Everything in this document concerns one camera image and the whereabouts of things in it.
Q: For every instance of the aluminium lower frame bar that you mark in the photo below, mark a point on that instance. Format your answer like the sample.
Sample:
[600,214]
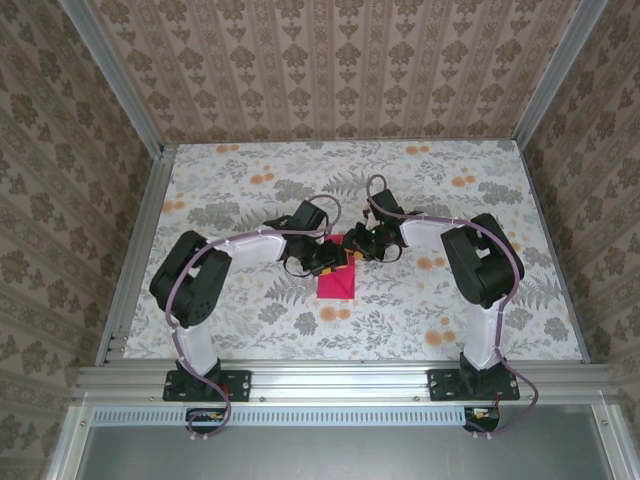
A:
[612,445]
[67,445]

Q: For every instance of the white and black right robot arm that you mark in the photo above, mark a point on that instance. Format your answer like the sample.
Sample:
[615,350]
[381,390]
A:
[482,345]

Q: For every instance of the floral table cover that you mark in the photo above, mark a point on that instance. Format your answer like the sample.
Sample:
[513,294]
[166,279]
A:
[400,325]

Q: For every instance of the pink paper sheet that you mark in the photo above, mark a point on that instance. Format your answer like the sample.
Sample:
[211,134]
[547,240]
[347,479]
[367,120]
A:
[337,285]

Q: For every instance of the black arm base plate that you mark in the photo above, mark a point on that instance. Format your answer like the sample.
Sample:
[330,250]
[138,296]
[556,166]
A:
[240,385]
[440,385]

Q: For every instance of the grey metal panel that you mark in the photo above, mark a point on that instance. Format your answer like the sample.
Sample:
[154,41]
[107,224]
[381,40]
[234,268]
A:
[340,455]

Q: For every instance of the black connector board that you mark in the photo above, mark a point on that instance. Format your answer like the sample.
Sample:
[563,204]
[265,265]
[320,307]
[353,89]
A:
[200,425]
[487,422]

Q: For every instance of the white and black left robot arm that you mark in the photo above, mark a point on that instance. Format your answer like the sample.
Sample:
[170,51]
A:
[200,345]

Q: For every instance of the aluminium cross rail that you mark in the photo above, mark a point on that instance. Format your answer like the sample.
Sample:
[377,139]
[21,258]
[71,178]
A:
[340,382]

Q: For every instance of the aluminium side rail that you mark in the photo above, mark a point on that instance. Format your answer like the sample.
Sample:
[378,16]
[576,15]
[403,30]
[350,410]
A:
[151,200]

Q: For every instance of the aluminium corner post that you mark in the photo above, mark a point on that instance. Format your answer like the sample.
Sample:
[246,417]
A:
[556,75]
[119,80]

